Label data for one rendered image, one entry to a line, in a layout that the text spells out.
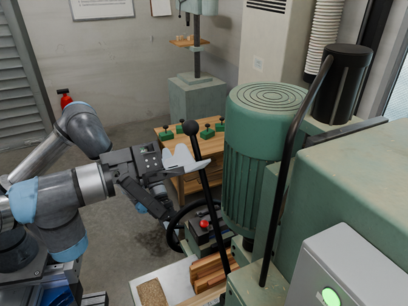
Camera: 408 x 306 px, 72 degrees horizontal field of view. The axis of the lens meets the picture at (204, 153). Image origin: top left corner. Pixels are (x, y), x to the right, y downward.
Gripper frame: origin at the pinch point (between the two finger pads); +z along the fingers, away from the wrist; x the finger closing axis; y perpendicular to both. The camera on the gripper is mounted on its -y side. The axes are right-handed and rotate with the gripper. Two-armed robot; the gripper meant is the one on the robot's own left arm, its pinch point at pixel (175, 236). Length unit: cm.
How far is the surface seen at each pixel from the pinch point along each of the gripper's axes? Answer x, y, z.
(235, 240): -6, -48, 14
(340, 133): -6, -98, 10
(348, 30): -133, -35, -72
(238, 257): -5, -47, 19
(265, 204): -1, -79, 12
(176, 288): 11.4, -31.7, 19.3
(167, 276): 12.7, -29.2, 15.1
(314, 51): -114, -23, -71
